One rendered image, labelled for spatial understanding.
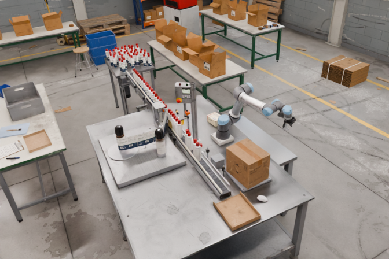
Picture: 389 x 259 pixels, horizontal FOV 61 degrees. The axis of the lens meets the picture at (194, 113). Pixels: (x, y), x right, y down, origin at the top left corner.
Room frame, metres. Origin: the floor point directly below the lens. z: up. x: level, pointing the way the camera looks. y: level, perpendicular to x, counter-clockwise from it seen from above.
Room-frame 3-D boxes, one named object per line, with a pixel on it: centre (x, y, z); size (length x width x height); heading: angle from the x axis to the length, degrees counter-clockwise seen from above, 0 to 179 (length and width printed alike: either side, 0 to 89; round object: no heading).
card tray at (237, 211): (1.86, -0.29, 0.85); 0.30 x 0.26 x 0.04; 24
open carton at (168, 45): (5.80, 0.32, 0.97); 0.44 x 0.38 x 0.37; 122
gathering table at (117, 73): (4.97, 0.99, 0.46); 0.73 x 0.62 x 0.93; 24
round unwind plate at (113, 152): (2.68, 0.74, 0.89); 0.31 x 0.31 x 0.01
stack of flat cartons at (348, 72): (5.76, -2.91, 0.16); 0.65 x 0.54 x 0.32; 31
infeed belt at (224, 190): (2.77, 0.12, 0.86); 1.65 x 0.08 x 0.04; 24
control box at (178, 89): (2.91, 0.09, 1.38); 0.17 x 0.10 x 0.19; 79
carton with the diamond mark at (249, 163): (2.27, -0.44, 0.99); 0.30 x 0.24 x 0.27; 32
